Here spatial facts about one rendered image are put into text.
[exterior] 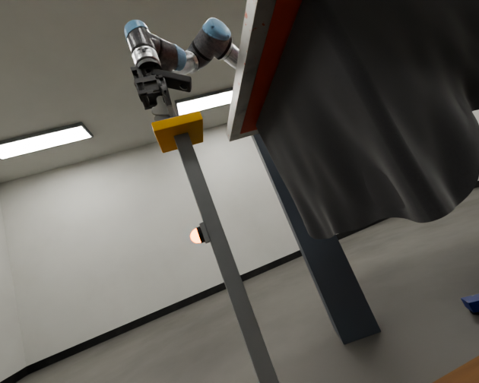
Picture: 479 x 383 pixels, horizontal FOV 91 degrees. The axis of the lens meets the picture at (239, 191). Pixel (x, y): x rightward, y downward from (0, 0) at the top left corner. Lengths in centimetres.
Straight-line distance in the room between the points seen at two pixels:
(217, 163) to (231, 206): 91
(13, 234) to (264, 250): 415
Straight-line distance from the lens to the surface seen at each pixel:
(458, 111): 53
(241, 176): 460
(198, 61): 127
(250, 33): 55
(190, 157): 65
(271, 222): 450
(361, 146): 48
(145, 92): 75
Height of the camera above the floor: 59
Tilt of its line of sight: 12 degrees up
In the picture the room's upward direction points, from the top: 22 degrees counter-clockwise
